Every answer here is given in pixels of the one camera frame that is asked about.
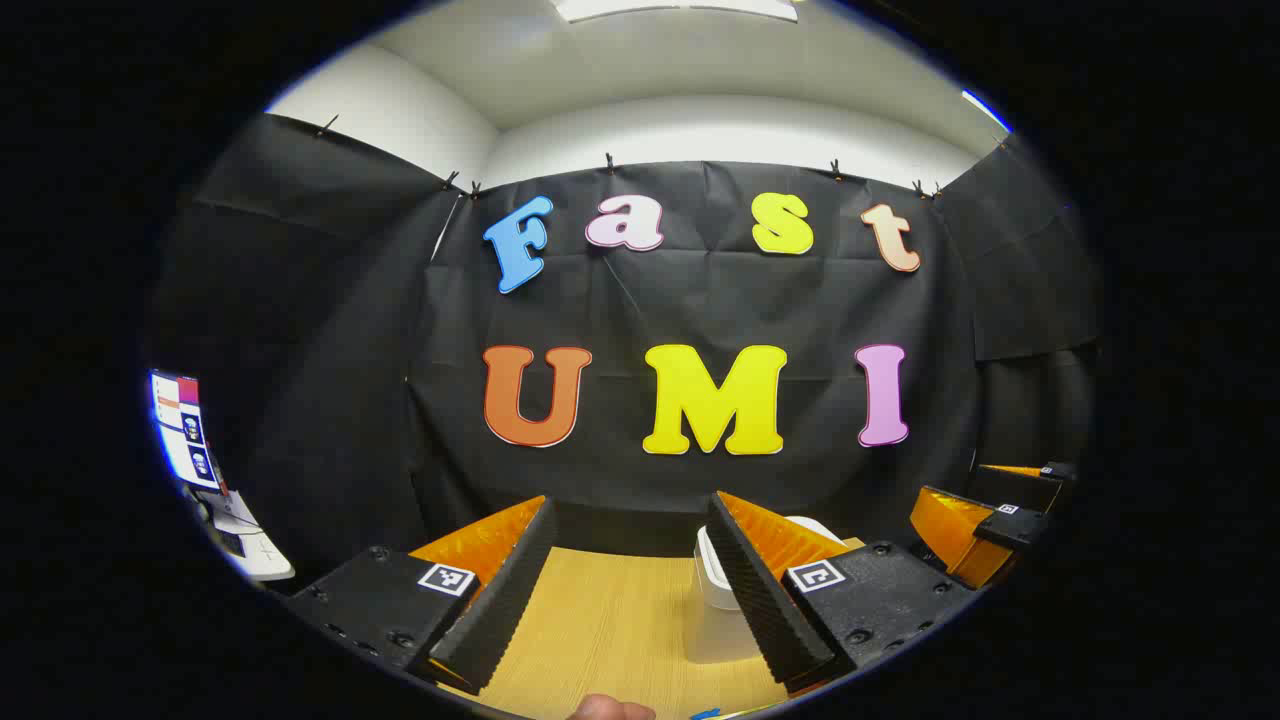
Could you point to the ceiling light panel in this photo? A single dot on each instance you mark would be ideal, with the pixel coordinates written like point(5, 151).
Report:
point(680, 8)

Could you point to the wooden desktop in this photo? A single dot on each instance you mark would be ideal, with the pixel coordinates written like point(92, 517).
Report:
point(610, 630)

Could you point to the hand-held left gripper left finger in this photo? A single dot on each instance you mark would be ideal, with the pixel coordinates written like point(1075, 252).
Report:
point(510, 600)

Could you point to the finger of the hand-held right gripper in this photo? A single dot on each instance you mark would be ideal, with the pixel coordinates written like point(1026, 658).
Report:
point(1020, 488)
point(1010, 527)

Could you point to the white side table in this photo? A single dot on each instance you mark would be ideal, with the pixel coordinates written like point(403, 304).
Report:
point(255, 555)

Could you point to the black backdrop cloth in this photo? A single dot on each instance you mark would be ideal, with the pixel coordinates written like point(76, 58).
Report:
point(640, 300)

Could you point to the white desktop garbage bin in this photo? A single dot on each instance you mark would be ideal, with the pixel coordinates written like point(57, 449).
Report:
point(715, 600)

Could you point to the computer monitor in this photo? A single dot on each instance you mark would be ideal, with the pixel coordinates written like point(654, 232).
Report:
point(180, 425)

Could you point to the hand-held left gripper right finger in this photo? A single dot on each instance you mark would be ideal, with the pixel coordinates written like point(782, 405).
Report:
point(765, 600)

